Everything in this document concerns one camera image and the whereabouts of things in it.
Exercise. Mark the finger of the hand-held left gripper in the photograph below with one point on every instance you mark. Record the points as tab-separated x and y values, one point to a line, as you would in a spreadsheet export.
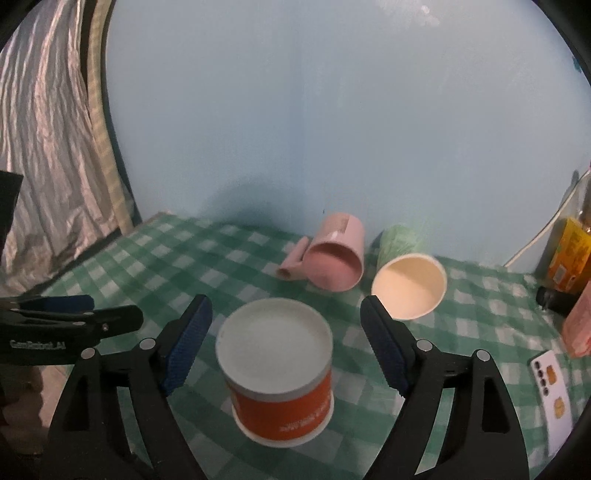
117	319
60	303

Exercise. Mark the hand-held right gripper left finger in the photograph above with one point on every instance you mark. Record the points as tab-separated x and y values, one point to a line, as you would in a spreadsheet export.
182	353

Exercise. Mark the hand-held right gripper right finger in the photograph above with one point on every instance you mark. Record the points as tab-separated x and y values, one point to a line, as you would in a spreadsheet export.
390	353

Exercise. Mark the orange paper cup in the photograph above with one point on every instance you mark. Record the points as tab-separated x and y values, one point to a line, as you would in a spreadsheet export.
286	406

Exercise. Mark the green paper cup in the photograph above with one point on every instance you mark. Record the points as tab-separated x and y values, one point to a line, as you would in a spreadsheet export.
408	286

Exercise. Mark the green checkered tablecloth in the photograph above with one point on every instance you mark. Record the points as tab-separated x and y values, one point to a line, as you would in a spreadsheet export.
184	249

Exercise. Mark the pink plastic mug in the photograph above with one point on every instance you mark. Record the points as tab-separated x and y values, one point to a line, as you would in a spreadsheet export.
337	267

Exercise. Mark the silver reflective cloth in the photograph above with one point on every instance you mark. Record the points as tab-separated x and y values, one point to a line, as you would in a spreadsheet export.
46	138

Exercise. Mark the black cylindrical object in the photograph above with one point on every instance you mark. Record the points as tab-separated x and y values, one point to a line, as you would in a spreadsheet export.
556	301

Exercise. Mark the white smartphone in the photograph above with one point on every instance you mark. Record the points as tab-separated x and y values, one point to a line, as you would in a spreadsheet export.
554	415

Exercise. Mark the pink box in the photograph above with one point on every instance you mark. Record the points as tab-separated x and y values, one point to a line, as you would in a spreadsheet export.
579	327

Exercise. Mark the yellow label bottle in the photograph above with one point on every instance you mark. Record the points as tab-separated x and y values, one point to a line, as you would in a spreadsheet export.
572	249

